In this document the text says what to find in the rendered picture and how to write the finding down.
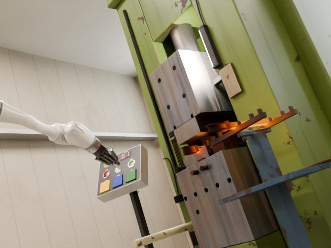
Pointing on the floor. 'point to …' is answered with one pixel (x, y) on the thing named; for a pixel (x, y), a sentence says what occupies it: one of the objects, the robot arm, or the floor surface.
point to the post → (140, 217)
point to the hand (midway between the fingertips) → (117, 165)
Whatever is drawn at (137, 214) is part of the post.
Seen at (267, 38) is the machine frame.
